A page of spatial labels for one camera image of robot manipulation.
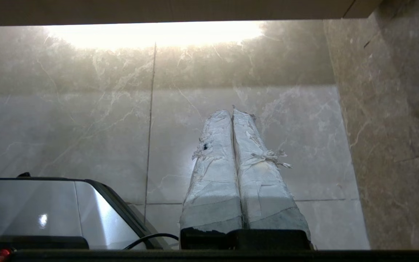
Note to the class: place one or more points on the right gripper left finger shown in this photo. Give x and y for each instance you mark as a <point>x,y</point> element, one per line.
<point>215,182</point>

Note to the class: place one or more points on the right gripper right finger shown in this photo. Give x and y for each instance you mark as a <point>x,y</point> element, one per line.
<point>264,189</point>

